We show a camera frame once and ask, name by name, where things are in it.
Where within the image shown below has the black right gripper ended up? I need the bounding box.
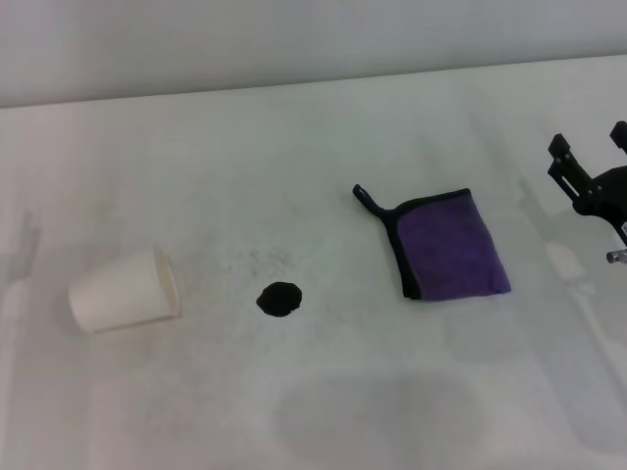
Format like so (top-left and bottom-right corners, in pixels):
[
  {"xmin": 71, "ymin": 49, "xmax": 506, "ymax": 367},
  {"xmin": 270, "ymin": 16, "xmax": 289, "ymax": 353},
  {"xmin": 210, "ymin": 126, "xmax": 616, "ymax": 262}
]
[{"xmin": 546, "ymin": 119, "xmax": 627, "ymax": 246}]

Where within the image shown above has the purple rag with black trim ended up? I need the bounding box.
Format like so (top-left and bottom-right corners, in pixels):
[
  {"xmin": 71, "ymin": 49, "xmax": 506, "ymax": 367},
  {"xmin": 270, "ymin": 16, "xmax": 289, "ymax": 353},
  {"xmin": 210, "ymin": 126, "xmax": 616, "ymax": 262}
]
[{"xmin": 352, "ymin": 183, "xmax": 512, "ymax": 302}]

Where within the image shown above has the white paper cup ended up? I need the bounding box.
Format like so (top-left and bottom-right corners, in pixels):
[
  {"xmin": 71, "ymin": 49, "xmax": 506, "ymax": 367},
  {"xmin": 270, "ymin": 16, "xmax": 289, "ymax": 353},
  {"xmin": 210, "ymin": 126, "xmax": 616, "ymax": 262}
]
[{"xmin": 67, "ymin": 246, "xmax": 183, "ymax": 336}]

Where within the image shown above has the black water stain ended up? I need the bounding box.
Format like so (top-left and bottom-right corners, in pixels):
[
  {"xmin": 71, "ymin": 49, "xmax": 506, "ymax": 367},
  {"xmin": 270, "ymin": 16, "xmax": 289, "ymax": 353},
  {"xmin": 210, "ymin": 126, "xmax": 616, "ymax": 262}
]
[{"xmin": 255, "ymin": 281, "xmax": 305, "ymax": 318}]

